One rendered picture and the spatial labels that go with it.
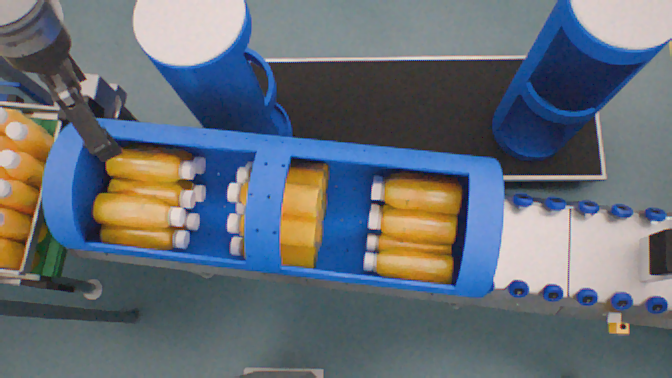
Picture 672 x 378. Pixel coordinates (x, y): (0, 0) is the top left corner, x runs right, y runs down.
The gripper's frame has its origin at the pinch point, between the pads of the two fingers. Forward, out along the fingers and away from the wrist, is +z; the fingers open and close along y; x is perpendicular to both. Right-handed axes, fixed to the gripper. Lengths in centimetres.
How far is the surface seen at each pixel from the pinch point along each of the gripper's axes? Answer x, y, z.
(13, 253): -35, -12, 55
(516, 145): 121, 9, 120
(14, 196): -28, -22, 50
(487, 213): 51, 37, 23
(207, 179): 11, -6, 52
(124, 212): -6.9, -1.7, 38.9
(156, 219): -1.9, 2.8, 39.1
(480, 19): 150, -50, 130
